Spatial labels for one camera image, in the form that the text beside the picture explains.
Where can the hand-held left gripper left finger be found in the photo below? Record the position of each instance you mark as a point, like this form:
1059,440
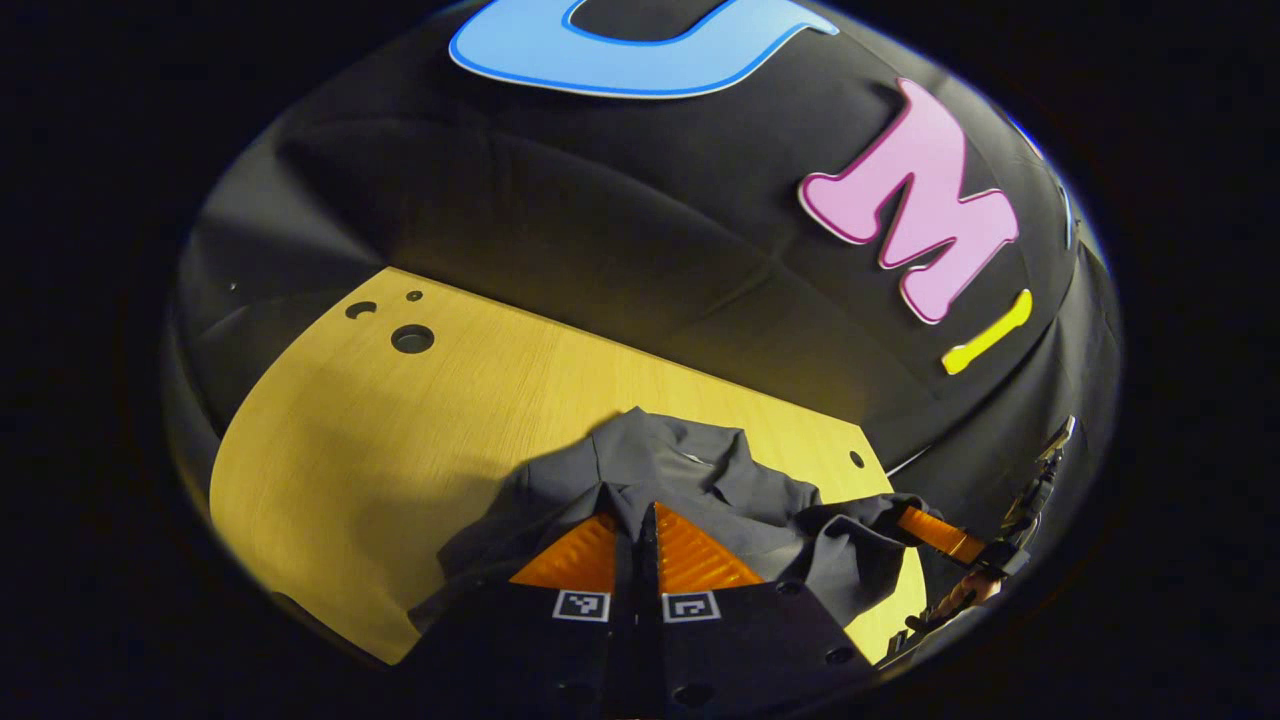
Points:
626,600

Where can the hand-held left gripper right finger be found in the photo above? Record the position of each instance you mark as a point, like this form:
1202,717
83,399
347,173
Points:
652,600

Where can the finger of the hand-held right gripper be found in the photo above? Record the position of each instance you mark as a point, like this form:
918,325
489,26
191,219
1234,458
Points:
935,532

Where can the gray shirt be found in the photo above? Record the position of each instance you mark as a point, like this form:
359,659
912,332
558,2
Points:
680,460

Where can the black backdrop cloth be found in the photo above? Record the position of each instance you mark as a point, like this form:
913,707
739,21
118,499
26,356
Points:
600,200

